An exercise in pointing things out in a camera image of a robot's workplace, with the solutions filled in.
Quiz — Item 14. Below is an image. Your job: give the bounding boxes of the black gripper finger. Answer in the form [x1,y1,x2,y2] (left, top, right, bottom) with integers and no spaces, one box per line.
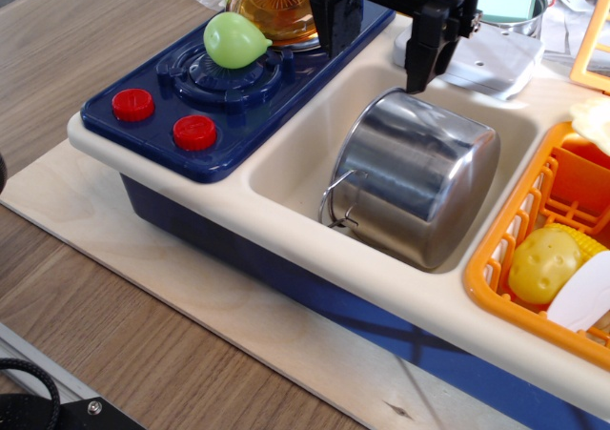
[405,0,463,93]
[310,0,363,58]

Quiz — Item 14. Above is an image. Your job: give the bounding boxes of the stainless steel pot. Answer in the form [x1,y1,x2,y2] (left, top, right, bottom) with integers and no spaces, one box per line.
[317,88,500,270]

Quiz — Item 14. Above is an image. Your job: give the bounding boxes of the steel pot with green sponge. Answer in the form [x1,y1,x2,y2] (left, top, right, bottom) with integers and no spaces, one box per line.
[478,0,548,39]

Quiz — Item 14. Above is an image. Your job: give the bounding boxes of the amber glass pot lid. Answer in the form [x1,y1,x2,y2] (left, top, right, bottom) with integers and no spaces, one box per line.
[225,0,319,51]

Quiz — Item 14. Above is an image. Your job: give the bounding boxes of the cream toy kitchen sink unit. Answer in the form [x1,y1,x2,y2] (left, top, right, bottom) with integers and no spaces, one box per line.
[68,17,609,429]

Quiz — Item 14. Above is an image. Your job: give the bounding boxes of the green toy pear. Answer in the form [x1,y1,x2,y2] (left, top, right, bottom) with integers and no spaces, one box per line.
[203,11,273,70]

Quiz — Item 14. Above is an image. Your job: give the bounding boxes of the cream toy food piece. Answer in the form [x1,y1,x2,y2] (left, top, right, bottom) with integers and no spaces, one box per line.
[569,97,610,154]

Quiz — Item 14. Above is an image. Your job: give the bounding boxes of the blue toy stove top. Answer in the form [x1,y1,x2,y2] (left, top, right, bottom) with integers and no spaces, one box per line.
[80,2,395,183]

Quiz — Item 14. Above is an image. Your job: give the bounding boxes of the red right stove knob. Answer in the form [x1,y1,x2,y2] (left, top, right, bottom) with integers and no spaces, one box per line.
[173,115,217,152]

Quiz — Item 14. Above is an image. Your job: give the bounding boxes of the red stove knob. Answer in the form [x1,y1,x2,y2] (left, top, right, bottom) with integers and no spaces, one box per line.
[112,88,155,122]
[173,115,217,152]

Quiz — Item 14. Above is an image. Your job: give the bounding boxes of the orange dish rack basket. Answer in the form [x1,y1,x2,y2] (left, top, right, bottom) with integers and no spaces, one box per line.
[462,0,610,372]

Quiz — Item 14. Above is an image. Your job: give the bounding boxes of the red left stove knob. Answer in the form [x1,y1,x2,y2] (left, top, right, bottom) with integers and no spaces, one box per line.
[112,88,155,122]

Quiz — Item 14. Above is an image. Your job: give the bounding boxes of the yellow toy potato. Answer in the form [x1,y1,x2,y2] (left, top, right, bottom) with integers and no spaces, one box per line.
[508,228,583,305]

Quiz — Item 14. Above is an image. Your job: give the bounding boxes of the yellow toy corn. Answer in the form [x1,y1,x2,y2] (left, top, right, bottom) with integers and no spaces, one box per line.
[546,223,609,263]

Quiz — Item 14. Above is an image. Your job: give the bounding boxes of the white plastic plate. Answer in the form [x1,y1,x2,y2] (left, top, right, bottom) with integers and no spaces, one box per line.
[547,251,609,332]

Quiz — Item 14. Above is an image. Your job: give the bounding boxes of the light wooden base board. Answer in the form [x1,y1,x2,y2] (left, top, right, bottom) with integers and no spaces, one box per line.
[1,142,518,429]

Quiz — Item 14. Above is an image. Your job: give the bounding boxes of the grey faucet base plate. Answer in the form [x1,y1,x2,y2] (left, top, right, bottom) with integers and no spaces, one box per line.
[393,22,545,101]

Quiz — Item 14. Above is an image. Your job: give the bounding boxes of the black cable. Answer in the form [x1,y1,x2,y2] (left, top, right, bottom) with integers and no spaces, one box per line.
[0,358,62,430]

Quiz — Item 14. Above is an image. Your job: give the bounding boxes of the black metal bracket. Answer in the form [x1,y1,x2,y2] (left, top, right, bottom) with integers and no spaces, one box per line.
[1,394,144,429]

